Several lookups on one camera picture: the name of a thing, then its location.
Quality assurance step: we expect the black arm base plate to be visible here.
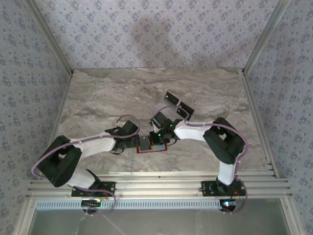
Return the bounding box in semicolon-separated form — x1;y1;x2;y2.
71;181;117;198
200;180;246;197

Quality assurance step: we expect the aluminium frame post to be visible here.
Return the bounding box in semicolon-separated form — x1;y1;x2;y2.
241;0;293;75
23;0;74;75

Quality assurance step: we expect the aluminium table side rail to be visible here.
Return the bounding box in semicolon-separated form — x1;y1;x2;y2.
241;70;281;179
50;70;74;141

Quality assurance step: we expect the red card holder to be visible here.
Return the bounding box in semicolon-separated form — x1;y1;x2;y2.
136;134;168;155

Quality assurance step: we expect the small circuit board with LED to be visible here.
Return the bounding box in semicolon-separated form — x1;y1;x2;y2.
81;199;102;208
219;199;238;212

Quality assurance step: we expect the grey slotted cable duct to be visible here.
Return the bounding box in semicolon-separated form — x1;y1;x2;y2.
36;198;222;211

